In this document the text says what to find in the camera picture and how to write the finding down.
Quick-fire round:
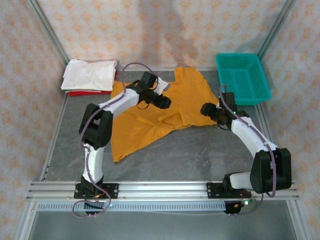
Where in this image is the orange t-shirt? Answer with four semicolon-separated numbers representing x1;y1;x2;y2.
109;65;220;164

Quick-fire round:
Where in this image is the teal plastic basket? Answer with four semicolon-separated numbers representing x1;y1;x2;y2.
215;52;273;107

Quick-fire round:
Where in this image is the red folded t-shirt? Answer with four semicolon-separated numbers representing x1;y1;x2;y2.
65;70;119;97

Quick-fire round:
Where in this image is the white folded t-shirt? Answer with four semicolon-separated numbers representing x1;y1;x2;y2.
60;58;119;92

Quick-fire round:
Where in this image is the green folded t-shirt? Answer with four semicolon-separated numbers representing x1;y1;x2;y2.
61;87;102;93

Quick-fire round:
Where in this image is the small green LED board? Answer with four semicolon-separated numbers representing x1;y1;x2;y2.
239;197;257;208

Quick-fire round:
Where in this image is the aluminium table edge rail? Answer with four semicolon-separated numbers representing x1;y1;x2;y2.
119;66;219;73

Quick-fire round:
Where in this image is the aluminium table side rail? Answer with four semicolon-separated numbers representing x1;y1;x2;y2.
38;93;70;182
256;102;286;181

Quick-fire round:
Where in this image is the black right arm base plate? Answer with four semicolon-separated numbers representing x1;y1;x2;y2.
206;181;253;200

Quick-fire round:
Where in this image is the black clamp bracket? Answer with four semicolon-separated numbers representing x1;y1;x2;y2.
83;201;105;216
223;201;242;216

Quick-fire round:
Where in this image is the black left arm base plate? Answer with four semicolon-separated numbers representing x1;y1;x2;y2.
73;183;120;200

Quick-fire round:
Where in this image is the grey slotted cable duct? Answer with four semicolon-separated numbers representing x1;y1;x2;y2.
36;201;227;213

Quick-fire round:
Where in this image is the aluminium frame post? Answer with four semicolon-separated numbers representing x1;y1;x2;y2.
26;0;72;66
257;0;298;60

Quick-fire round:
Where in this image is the aluminium frame leg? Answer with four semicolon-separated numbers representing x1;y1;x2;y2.
13;201;38;240
286;199;313;240

